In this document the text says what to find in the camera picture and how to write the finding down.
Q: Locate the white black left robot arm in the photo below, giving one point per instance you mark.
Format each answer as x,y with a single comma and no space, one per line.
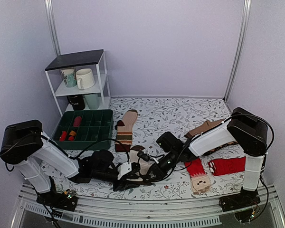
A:
23,143

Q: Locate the right aluminium corner post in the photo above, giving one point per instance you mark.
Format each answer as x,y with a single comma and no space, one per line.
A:
240,44

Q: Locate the aluminium front rail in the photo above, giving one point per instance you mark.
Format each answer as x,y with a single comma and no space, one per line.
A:
170,204

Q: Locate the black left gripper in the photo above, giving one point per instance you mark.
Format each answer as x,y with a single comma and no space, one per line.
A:
124,184

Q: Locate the cream white mug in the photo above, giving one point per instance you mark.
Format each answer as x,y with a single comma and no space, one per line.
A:
85,78

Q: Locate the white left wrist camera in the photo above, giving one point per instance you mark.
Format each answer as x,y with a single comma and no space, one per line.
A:
128,170

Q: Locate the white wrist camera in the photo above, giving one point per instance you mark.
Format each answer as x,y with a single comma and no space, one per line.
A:
145,157
128,170

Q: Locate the red rolled sock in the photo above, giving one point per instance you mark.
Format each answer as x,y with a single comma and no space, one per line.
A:
77,121
63,136

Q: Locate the left aluminium corner post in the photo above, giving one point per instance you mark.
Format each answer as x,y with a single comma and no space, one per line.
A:
52,26

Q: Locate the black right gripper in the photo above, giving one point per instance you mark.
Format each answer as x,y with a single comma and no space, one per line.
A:
160,174

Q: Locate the cream brown block sock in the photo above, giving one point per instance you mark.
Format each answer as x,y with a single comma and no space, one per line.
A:
141,162

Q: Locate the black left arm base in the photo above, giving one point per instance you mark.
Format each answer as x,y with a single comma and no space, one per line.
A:
58,201

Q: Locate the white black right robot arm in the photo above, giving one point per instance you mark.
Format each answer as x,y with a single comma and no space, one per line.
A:
242,127

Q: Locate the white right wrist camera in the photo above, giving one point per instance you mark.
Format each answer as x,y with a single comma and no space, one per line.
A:
145,157

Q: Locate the striped beige brown sock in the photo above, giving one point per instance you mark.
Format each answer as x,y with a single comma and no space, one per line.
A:
124,129

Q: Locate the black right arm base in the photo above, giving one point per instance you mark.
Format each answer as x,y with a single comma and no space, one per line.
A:
241,200

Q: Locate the red folded sock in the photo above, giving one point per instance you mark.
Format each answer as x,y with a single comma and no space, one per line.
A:
219,167

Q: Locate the aluminium corner post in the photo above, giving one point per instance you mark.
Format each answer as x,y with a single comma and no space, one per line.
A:
52,26
240,44

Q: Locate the red beige face sock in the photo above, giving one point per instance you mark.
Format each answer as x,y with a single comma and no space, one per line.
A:
200,182

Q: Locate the black mug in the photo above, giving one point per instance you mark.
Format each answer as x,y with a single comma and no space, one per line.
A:
77,102

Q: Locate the tan brown cuff sock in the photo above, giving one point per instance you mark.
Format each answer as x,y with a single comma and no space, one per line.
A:
202,128

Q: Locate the brown argyle sock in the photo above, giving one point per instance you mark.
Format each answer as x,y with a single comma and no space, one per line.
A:
220,147

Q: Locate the white shelf black top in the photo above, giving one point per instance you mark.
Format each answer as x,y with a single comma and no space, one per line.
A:
93,59

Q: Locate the teal patterned mug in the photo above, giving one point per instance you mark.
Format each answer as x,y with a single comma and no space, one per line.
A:
69,77

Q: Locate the green divided organizer tray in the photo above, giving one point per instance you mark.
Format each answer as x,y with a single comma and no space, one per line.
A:
96,127

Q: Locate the pale green mug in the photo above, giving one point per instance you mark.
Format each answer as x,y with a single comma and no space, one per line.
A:
92,101

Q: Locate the red rolled sock front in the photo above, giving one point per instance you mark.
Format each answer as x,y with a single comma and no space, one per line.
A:
63,136

